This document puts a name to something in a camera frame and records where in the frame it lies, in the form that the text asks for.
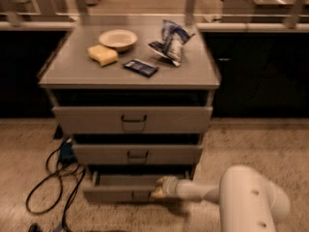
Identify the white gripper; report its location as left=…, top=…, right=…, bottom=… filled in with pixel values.
left=151, top=176, right=180, bottom=199

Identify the grey bottom drawer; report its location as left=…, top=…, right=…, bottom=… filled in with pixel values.
left=83, top=169, right=192, bottom=203

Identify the grey middle drawer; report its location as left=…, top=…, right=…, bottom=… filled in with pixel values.
left=73, top=144, right=203, bottom=165

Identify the grey drawer cabinet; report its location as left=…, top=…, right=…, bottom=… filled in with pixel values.
left=38, top=14, right=222, bottom=182

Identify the blue power box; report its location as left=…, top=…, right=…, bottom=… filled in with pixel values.
left=58, top=139, right=76, bottom=164

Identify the blue flat snack packet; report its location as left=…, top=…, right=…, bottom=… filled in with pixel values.
left=123, top=59, right=158, bottom=77

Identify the yellow sponge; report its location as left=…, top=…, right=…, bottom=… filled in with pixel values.
left=88, top=44, right=118, bottom=67

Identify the crumpled blue chip bag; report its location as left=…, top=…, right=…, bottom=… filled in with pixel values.
left=148, top=19, right=195, bottom=67

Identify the white bowl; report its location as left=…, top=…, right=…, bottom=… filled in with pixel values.
left=98, top=30, right=138, bottom=52

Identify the grey railing bar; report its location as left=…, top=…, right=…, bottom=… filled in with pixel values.
left=0, top=21, right=309, bottom=33

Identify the background grey counter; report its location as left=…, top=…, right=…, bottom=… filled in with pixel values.
left=221, top=0, right=295, bottom=23

